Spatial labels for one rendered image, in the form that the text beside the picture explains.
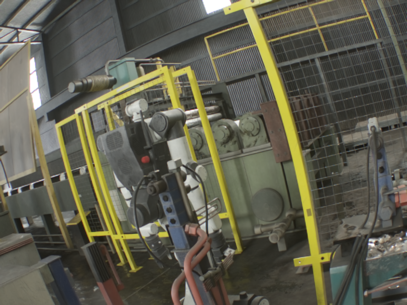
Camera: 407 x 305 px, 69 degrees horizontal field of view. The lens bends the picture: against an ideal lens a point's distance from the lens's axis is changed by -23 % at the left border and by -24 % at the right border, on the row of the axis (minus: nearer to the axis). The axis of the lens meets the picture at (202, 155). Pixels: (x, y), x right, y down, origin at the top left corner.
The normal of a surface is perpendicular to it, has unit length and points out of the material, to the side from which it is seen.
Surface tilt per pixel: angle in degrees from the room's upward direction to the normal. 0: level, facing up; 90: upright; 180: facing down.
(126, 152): 105
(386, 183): 90
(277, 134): 90
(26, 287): 90
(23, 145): 80
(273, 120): 90
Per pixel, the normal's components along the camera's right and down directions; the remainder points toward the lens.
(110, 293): 0.84, -0.21
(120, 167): -0.45, 0.45
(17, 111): -0.51, 0.04
